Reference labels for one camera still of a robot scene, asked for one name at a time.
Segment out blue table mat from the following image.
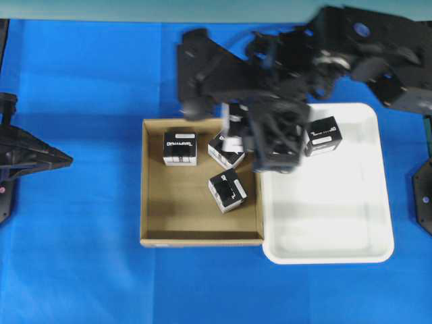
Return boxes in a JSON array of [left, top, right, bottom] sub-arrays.
[[1, 20, 431, 323]]

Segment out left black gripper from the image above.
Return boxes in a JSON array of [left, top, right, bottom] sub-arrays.
[[1, 92, 73, 179]]

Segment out brown cardboard box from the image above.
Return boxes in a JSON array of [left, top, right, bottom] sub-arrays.
[[140, 118, 264, 247]]

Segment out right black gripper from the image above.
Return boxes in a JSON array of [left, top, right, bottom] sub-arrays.
[[176, 28, 341, 173]]

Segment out black white box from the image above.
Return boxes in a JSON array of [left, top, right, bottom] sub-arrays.
[[163, 131, 198, 166], [208, 169, 247, 213], [221, 103, 248, 153], [207, 132, 246, 169]]

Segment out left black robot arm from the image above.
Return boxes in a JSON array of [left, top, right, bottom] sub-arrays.
[[1, 92, 73, 222]]

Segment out black white box tray right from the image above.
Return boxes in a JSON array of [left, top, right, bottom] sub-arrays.
[[304, 116, 343, 157]]

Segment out white plastic tray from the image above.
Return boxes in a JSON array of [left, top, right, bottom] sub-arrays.
[[260, 103, 394, 265]]

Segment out black white box tray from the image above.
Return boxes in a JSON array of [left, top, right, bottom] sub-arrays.
[[266, 151, 300, 171], [304, 116, 343, 157]]

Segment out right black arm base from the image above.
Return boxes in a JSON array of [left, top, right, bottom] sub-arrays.
[[412, 115, 432, 235]]

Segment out black white box tray left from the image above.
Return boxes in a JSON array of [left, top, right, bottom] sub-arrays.
[[266, 151, 300, 171]]

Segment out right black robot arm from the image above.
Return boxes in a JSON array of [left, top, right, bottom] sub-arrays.
[[177, 6, 431, 172]]

